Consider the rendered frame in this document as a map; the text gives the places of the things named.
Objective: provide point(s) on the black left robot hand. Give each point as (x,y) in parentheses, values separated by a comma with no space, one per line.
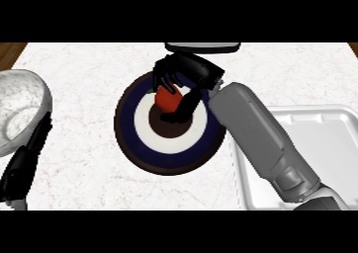
(21,164)

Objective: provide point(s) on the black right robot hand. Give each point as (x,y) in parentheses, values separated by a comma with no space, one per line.
(195,70)

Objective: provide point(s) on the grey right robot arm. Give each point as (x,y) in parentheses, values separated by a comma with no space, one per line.
(256,131)

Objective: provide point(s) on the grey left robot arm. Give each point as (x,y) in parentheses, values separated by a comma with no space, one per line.
(19,205)

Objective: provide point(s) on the blue white brown ringed plate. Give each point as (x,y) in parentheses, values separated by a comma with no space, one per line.
(168,148)

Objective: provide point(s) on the white tray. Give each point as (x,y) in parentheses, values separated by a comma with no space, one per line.
(322,154)

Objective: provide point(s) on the grey black-rimmed appliance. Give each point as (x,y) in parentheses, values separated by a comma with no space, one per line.
(202,46)

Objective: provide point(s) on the white speckled bowl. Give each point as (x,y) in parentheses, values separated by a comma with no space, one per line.
(15,108)

